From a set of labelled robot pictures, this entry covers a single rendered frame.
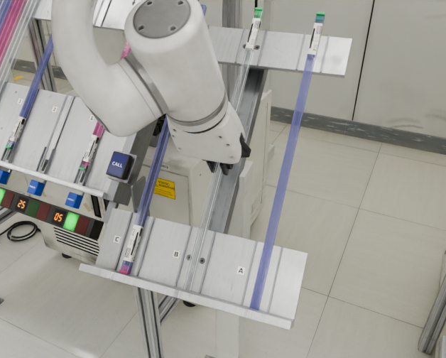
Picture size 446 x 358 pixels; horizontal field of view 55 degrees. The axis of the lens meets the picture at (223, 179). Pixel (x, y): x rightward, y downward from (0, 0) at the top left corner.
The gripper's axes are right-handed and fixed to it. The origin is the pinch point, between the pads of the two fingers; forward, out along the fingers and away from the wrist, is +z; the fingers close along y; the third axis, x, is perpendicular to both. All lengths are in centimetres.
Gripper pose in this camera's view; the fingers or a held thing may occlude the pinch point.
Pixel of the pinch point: (219, 160)
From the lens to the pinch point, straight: 71.1
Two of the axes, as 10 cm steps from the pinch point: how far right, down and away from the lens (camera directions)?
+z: 1.8, 4.2, 8.9
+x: 2.7, -8.9, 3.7
